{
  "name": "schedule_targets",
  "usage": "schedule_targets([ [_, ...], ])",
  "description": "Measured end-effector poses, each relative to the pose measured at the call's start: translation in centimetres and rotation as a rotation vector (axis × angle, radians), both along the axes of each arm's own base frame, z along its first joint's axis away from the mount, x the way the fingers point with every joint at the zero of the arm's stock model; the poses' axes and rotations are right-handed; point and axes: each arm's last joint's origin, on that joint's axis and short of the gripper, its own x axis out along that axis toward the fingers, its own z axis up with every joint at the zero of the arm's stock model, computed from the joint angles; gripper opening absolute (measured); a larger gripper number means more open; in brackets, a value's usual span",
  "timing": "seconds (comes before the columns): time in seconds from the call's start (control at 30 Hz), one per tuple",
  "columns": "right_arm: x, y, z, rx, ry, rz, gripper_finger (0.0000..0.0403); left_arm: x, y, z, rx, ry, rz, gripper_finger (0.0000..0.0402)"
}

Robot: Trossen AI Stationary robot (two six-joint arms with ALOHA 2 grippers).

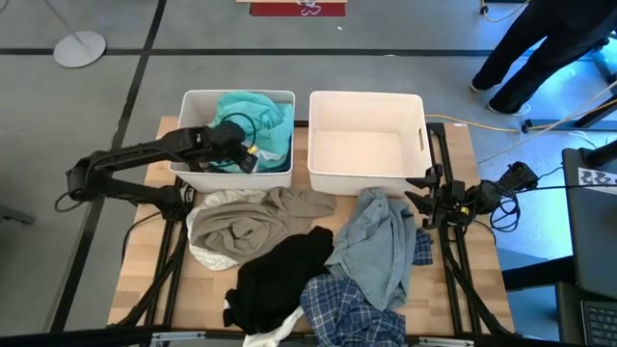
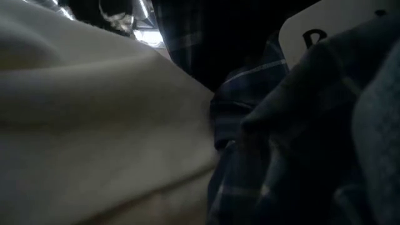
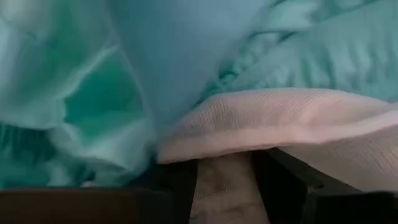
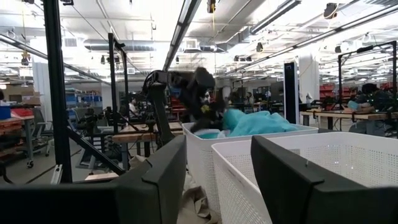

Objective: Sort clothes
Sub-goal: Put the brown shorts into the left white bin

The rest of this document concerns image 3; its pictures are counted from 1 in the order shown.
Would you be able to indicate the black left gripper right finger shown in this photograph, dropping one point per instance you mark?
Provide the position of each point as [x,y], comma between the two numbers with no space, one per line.
[326,208]

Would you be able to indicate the white garment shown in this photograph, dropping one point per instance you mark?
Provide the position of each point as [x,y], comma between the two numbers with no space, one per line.
[280,124]

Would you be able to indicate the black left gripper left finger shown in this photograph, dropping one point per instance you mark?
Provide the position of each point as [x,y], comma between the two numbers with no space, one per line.
[93,207]

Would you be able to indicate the teal garment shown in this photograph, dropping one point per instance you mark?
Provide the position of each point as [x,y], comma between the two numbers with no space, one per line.
[93,93]

